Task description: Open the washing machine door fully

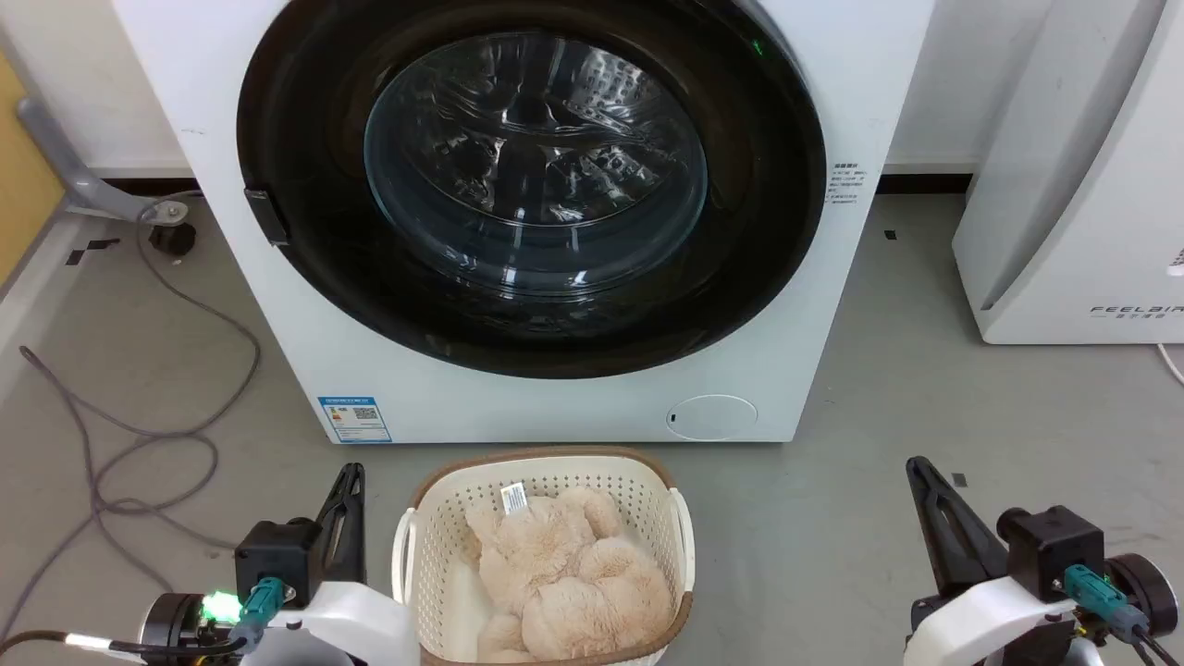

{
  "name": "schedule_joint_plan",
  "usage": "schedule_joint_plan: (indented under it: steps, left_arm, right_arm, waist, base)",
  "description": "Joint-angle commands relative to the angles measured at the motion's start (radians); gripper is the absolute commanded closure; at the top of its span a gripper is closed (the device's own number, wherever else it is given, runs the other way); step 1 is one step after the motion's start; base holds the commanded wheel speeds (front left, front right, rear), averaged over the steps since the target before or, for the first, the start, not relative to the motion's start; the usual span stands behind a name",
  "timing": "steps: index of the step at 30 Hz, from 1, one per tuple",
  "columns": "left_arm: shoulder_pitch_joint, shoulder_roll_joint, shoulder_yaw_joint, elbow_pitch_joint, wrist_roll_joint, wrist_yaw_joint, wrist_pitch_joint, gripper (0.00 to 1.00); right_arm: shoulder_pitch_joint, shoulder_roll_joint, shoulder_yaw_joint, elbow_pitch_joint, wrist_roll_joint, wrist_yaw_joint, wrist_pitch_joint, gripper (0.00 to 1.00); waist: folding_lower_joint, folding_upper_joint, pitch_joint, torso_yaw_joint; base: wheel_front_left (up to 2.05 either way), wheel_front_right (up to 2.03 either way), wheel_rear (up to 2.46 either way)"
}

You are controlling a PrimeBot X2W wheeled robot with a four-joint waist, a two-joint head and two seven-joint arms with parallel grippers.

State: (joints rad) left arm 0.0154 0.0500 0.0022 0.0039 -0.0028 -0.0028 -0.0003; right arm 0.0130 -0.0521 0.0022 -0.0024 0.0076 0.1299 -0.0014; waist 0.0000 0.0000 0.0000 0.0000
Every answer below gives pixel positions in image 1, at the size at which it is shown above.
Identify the black caster wheel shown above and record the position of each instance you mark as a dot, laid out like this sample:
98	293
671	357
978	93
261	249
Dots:
173	240

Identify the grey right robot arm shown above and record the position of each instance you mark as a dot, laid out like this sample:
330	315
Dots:
1084	653

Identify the grey metal stand leg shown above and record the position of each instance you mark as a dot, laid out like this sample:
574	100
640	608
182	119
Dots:
79	185

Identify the black floor tape strip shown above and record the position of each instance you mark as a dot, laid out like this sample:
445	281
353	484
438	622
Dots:
92	248

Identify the small printed warning sticker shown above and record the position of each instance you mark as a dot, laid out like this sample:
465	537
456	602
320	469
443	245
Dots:
848	182

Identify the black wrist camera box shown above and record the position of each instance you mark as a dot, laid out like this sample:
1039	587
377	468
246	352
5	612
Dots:
276	555
1053	550

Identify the beige plush teddy toy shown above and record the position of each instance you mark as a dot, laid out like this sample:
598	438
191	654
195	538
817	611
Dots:
573	583

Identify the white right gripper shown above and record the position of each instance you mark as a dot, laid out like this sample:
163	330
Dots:
980	624

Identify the white plush toy tag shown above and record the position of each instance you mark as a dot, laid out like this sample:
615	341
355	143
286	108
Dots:
513	499

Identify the oval white filter cover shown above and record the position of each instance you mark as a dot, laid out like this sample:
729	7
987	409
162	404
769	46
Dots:
712	417

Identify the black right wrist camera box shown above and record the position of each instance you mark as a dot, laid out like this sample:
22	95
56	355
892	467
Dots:
1053	550

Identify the white front-load washing machine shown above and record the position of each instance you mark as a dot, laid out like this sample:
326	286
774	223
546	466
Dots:
832	305

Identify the domed glass door window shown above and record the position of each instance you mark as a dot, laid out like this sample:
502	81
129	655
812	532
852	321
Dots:
536	166

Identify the white air purifier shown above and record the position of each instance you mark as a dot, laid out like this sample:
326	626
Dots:
1064	231

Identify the cream perforated laundry basket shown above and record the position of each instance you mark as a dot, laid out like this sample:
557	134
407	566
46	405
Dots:
435	555

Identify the blue energy label sticker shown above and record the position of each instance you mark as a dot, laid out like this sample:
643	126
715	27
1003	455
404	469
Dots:
354	419

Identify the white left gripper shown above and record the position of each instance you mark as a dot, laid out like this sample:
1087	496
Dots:
361	624

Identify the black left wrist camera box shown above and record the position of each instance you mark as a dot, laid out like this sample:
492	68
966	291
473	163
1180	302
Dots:
276	555

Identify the yellow wooden panel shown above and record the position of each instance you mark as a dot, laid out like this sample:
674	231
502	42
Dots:
18	185

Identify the black round washer door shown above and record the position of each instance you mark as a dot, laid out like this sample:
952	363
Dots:
305	139

